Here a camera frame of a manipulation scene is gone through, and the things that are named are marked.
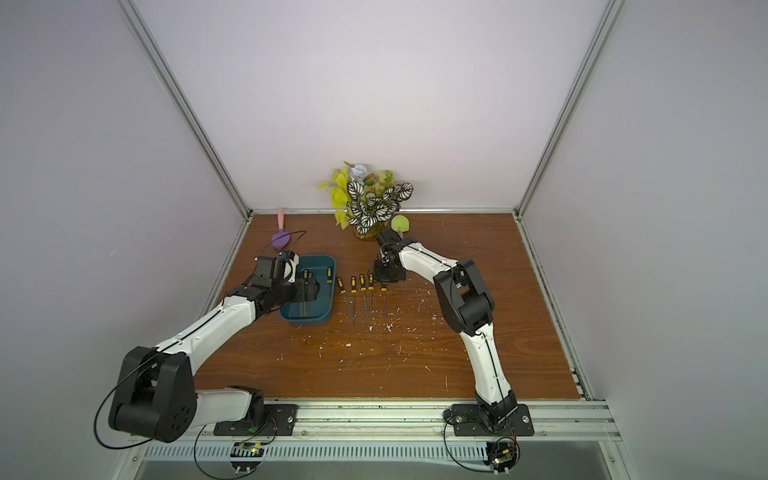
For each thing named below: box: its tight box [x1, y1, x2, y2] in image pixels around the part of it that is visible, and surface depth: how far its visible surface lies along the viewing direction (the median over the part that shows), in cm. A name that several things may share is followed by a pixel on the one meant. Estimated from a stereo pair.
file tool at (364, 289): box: [359, 274, 368, 317], surface depth 100 cm
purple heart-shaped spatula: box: [271, 208, 291, 251], surface depth 116 cm
